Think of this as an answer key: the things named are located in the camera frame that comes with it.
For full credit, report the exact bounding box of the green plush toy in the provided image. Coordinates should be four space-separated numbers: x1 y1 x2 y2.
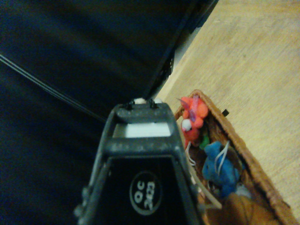
198 135 210 150

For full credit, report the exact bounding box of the orange plush toy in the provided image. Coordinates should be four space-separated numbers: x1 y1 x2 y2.
210 192 283 225

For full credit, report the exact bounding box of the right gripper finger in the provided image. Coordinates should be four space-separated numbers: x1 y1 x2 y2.
74 99 205 225

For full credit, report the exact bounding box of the red plush toy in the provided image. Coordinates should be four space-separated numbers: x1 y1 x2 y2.
175 94 210 149

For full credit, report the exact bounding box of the blue plush toy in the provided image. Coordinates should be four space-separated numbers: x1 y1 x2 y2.
201 140 242 199

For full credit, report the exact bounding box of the brown wicker basket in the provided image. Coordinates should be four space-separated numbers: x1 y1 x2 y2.
174 89 300 225

